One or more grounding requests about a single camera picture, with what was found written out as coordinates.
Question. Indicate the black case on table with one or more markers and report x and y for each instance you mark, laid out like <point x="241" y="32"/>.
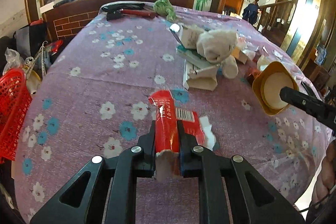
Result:
<point x="109" y="7"/>

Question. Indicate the green crumpled cloth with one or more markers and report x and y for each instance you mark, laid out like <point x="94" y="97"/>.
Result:
<point x="165" y="8"/>

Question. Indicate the green white medicine box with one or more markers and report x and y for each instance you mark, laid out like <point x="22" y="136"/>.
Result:
<point x="192" y="57"/>

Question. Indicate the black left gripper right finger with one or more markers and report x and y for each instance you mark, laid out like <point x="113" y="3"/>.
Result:
<point x="230" y="189"/>

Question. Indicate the black bag by wall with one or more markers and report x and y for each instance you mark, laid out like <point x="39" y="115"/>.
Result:
<point x="29" y="39"/>

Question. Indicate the wooden stair railing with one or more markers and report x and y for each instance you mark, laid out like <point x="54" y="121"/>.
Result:
<point x="272" y="15"/>

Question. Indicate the red flat case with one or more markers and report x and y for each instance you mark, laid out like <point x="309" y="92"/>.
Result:
<point x="141" y="13"/>

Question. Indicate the white dark-banded medicine box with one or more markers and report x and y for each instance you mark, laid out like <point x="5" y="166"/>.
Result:
<point x="186" y="35"/>

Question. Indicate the white long medicine box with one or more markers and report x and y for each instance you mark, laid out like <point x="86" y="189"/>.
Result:
<point x="194" y="77"/>

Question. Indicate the white crumpled plastic bag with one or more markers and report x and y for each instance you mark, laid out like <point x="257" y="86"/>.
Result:
<point x="216" y="45"/>

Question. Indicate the purple floral tablecloth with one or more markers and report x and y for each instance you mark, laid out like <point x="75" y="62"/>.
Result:
<point x="117" y="76"/>

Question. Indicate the dark jacket on post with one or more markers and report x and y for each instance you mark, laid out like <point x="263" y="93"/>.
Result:
<point x="250" y="13"/>

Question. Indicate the red paper box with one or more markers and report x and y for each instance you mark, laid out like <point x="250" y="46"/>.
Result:
<point x="167" y="143"/>

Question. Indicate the white plastic bottle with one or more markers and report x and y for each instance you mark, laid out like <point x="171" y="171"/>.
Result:
<point x="230" y="68"/>

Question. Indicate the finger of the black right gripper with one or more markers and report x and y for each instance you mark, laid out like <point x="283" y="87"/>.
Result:
<point x="321" y="111"/>

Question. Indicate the orange ointment box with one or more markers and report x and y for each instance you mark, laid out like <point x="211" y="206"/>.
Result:
<point x="242" y="55"/>

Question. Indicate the yellow paper cup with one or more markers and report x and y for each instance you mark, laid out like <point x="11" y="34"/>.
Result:
<point x="268" y="84"/>

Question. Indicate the clear plastic bag on floor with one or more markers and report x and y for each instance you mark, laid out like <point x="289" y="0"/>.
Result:
<point x="13" y="59"/>

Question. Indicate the small black pouch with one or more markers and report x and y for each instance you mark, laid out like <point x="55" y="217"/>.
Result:
<point x="113" y="15"/>

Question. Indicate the red plastic basket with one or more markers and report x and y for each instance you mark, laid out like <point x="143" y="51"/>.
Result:
<point x="15" y="101"/>

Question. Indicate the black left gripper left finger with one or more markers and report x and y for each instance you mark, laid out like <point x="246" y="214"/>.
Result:
<point x="103" y="190"/>

